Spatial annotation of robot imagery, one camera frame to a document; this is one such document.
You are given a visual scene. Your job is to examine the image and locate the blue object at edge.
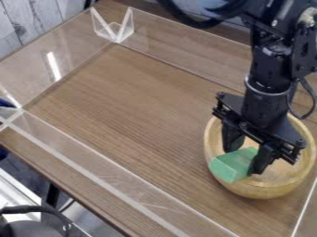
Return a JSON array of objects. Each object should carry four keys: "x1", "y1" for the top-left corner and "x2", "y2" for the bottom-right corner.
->
[{"x1": 0, "y1": 98, "x2": 16, "y2": 107}]

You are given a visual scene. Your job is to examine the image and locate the green rectangular block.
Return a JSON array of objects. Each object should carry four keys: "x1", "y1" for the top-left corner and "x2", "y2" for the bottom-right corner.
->
[{"x1": 209, "y1": 146, "x2": 258, "y2": 183}]

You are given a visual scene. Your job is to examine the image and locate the black cable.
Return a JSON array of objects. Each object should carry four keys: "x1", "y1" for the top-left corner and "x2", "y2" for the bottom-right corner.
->
[{"x1": 0, "y1": 205, "x2": 72, "y2": 237}]

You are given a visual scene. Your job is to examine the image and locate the clear acrylic tray enclosure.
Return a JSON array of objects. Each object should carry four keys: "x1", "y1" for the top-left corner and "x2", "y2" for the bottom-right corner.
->
[{"x1": 0, "y1": 3, "x2": 317, "y2": 237}]

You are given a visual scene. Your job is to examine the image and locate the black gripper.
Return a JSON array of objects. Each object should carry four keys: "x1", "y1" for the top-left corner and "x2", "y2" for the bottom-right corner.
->
[{"x1": 211, "y1": 85, "x2": 308, "y2": 175}]

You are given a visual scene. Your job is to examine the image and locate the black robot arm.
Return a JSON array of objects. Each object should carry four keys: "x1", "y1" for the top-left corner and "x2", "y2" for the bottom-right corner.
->
[{"x1": 158, "y1": 0, "x2": 317, "y2": 175}]

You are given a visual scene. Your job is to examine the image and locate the light wooden bowl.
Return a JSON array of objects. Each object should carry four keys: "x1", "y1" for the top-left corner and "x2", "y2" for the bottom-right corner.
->
[{"x1": 203, "y1": 116, "x2": 317, "y2": 200}]

